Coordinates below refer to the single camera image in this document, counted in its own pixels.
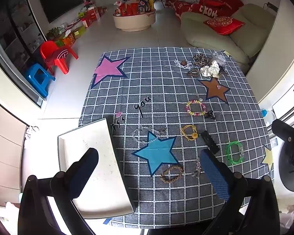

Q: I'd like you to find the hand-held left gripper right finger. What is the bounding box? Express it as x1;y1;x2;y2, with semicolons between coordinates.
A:
200;148;281;235

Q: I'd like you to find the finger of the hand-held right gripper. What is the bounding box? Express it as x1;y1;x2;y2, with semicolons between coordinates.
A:
271;115;294;150

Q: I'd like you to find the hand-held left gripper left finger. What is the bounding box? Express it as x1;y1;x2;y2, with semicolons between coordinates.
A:
18;147;99;235

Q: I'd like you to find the silver star hair clip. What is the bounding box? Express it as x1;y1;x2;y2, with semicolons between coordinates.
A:
191;159;204;178

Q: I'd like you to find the white rectangular tray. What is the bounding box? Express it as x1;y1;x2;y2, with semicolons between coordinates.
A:
57;118;135;219

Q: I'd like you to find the black scalloped hair clip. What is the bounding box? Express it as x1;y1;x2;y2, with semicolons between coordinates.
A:
201;130;220;153

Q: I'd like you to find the green translucent bangle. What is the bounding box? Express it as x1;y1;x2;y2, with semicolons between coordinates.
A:
226;140;245;164

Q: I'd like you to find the brown braided bracelet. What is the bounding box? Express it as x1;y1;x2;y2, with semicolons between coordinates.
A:
161;165;184;183

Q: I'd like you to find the yellow cord flower bracelet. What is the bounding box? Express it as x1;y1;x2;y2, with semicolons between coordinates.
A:
181;124;199;142

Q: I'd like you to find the pastel bead bracelet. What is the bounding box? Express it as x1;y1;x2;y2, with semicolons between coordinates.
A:
185;99;207;116

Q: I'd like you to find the blue capped bottle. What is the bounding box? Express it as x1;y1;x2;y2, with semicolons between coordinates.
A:
261;109;275;126

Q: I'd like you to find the white washing machine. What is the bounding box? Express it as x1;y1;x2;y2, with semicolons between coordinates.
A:
269;132;294;201

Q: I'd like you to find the white crumpled rag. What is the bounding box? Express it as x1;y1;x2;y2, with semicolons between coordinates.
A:
24;126;40;140

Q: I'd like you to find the cream drawer cabinet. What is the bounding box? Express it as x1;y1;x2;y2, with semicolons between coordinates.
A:
0;95;37;206

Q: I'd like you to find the grey checkered star tablecloth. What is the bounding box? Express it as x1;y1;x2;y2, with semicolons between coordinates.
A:
79;47;275;229

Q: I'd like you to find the white dotted scrunchie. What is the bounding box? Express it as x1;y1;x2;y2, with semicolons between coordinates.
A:
200;60;220;76

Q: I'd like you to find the clear plastic bag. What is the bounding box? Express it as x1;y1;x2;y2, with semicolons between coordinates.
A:
212;51;227;65

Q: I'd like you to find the blue plastic stool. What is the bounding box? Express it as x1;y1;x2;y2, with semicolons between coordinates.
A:
24;64;55;98

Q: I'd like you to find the leopard print scrunchie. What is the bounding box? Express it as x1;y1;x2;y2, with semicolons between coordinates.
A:
193;54;212;67

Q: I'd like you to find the beige sofa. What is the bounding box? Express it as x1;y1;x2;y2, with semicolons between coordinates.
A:
180;4;276;65

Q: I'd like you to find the red embroidered cushion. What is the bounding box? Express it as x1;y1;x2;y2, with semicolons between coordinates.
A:
203;17;245;35

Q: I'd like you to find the red plastic chair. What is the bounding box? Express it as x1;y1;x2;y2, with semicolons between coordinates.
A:
40;41;79;75

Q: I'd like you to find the green potted plant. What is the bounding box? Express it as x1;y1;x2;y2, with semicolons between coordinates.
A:
46;27;62;41

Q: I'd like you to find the red printed sofa blanket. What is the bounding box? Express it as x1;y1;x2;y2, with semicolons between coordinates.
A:
165;0;247;20

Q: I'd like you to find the red cardboard box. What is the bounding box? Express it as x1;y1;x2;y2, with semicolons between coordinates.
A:
81;7;101;27

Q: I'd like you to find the round cream coffee table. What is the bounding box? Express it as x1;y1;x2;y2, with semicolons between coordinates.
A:
113;7;156;32

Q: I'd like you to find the pile of snack packets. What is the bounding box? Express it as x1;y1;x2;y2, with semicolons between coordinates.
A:
115;0;156;16

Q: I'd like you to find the brown crystal bracelet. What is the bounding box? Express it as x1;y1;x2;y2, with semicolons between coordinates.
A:
175;59;193;69

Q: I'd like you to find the black wall television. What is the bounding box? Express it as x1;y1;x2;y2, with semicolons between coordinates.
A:
35;0;85;24

